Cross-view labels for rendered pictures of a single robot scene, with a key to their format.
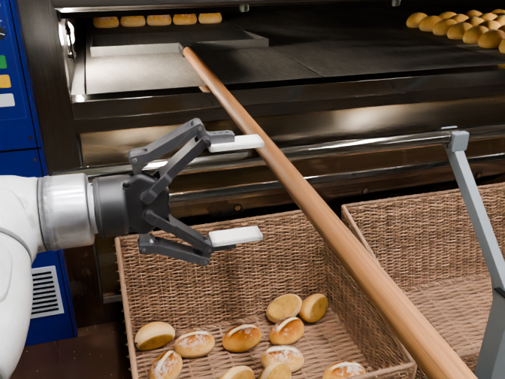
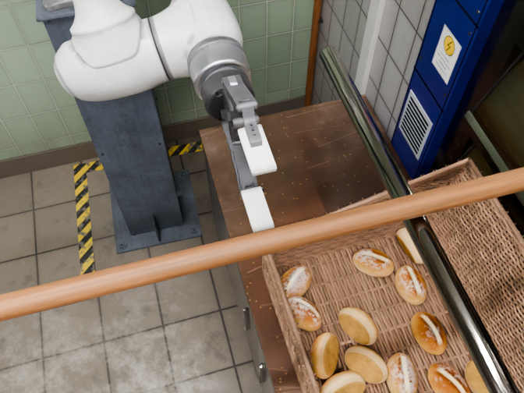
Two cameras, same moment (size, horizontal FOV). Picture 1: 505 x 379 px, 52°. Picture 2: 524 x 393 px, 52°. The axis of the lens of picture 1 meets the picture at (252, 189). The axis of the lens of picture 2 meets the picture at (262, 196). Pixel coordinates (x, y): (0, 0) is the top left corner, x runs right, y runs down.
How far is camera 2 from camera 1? 0.78 m
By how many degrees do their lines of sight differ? 69
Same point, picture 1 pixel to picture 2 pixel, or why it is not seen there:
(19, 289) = (115, 73)
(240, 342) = (416, 328)
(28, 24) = not seen: outside the picture
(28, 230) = (178, 57)
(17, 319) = (95, 83)
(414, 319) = (21, 294)
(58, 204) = (194, 60)
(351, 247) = (127, 267)
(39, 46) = not seen: outside the picture
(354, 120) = not seen: outside the picture
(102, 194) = (209, 81)
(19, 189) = (199, 31)
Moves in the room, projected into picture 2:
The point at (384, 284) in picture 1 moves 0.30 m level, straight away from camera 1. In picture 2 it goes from (67, 282) to (323, 360)
